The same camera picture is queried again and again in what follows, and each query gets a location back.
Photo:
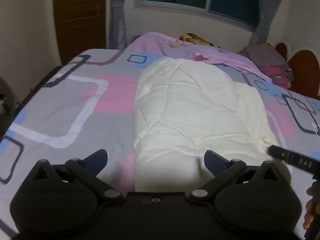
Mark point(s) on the person's right hand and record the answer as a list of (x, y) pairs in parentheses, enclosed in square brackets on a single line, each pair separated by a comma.
[(312, 207)]

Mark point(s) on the left grey curtain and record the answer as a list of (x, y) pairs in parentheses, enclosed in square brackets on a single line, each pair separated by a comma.
[(117, 25)]

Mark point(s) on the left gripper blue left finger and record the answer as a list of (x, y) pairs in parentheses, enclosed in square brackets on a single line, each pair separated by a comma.
[(85, 172)]

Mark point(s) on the grey curtain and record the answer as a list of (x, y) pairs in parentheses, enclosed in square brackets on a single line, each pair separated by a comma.
[(117, 25), (267, 12)]

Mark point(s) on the pink blanket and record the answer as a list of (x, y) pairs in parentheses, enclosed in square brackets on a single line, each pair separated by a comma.
[(160, 44)]

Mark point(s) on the stack of folded clothes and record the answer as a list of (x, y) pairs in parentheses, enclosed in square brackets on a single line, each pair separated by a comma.
[(270, 63)]

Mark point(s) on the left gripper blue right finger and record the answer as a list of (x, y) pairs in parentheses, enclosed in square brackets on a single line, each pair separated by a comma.
[(225, 173)]

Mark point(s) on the patterned grey pink bedsheet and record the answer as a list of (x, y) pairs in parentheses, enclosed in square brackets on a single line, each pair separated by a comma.
[(89, 105)]

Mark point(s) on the yellow patterned cloth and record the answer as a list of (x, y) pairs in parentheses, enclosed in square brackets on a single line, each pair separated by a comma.
[(195, 39)]

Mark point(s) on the brown wooden door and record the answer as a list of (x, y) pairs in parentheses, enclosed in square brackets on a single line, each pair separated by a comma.
[(79, 25)]

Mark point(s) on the red white headboard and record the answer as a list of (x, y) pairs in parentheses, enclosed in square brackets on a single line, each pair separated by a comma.
[(304, 62)]

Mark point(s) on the white puffer jacket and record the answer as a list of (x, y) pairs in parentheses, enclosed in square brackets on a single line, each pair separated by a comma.
[(184, 108)]

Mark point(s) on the right grey curtain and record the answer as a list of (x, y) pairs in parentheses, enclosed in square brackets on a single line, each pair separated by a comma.
[(267, 12)]

